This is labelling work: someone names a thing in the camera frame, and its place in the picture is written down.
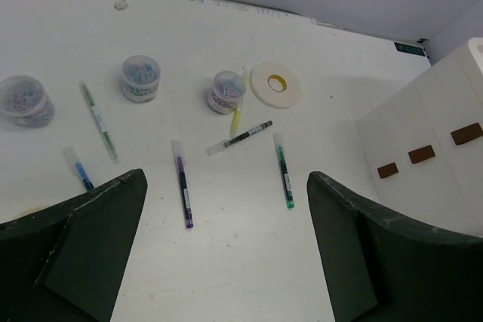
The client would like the dark label sticker right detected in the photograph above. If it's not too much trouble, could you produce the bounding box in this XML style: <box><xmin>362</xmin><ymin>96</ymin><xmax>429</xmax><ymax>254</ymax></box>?
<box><xmin>394</xmin><ymin>42</ymin><xmax>426</xmax><ymax>57</ymax></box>

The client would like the purple gel pen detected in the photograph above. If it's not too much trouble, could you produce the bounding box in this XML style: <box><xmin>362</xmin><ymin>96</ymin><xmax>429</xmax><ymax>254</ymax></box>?
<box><xmin>171</xmin><ymin>140</ymin><xmax>194</xmax><ymax>228</ymax></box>

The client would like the paperclip jar left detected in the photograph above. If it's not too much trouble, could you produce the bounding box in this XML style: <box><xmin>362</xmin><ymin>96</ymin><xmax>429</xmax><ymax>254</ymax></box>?
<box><xmin>1</xmin><ymin>75</ymin><xmax>55</xmax><ymax>128</ymax></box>

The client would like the green gel pen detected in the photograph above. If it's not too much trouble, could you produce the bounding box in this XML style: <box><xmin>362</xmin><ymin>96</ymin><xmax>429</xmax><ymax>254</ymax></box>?
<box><xmin>273</xmin><ymin>133</ymin><xmax>294</xmax><ymax>209</ymax></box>

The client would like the paperclip jar middle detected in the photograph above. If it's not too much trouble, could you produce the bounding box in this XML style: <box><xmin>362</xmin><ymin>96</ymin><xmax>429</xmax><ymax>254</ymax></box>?
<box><xmin>122</xmin><ymin>55</ymin><xmax>161</xmax><ymax>103</ymax></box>

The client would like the yellow highlighter pen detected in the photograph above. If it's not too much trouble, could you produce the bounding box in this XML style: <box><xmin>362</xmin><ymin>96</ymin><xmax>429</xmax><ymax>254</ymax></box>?
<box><xmin>229</xmin><ymin>72</ymin><xmax>248</xmax><ymax>138</ymax></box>

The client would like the white drawer cabinet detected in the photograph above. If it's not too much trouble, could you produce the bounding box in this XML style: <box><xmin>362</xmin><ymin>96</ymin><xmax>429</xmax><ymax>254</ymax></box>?
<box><xmin>356</xmin><ymin>38</ymin><xmax>482</xmax><ymax>237</ymax></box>

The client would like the brown drawer handle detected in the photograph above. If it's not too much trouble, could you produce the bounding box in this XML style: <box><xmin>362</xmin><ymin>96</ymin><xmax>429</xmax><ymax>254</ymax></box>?
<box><xmin>451</xmin><ymin>122</ymin><xmax>483</xmax><ymax>146</ymax></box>
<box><xmin>408</xmin><ymin>145</ymin><xmax>435</xmax><ymax>164</ymax></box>
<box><xmin>377</xmin><ymin>162</ymin><xmax>398</xmax><ymax>179</ymax></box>

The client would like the brown top drawer handle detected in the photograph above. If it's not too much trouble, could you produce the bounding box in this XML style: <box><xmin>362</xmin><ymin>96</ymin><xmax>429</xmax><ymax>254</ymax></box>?
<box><xmin>451</xmin><ymin>122</ymin><xmax>483</xmax><ymax>146</ymax></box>

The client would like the blue gel pen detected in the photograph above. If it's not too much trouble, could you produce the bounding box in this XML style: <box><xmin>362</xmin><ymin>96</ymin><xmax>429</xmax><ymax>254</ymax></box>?
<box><xmin>63</xmin><ymin>146</ymin><xmax>94</xmax><ymax>191</ymax></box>

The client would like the green highlighter pen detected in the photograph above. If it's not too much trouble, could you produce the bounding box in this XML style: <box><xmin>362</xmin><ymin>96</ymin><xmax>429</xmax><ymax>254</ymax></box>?
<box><xmin>80</xmin><ymin>81</ymin><xmax>119</xmax><ymax>164</ymax></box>

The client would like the paperclip jar right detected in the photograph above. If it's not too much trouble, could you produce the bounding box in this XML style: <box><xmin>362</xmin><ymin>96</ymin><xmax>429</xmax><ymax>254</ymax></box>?
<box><xmin>207</xmin><ymin>70</ymin><xmax>246</xmax><ymax>115</ymax></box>

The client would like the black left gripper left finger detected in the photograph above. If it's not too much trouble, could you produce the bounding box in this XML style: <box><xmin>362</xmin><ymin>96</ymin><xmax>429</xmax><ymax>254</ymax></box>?
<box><xmin>1</xmin><ymin>169</ymin><xmax>148</xmax><ymax>321</ymax></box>

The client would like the brown bottom drawer handle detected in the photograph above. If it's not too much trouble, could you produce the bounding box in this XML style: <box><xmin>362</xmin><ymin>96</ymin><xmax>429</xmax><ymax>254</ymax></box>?
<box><xmin>377</xmin><ymin>162</ymin><xmax>398</xmax><ymax>179</ymax></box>

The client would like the white tape roll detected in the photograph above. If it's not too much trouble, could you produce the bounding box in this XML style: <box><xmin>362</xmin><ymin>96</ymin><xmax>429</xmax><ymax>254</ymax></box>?
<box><xmin>249</xmin><ymin>62</ymin><xmax>302</xmax><ymax>109</ymax></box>

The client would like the black gel pen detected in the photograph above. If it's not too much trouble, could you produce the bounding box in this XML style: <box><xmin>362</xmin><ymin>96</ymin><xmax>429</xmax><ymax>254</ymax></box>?
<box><xmin>206</xmin><ymin>121</ymin><xmax>273</xmax><ymax>155</ymax></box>

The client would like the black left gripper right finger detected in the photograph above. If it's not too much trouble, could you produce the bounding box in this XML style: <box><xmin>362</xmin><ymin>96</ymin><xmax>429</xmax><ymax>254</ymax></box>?
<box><xmin>306</xmin><ymin>172</ymin><xmax>482</xmax><ymax>321</ymax></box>

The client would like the paperclip jar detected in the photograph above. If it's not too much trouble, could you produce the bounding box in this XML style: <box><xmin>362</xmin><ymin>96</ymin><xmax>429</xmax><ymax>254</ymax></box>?
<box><xmin>207</xmin><ymin>70</ymin><xmax>246</xmax><ymax>115</ymax></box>
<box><xmin>122</xmin><ymin>55</ymin><xmax>161</xmax><ymax>103</ymax></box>
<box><xmin>1</xmin><ymin>75</ymin><xmax>55</xmax><ymax>128</ymax></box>

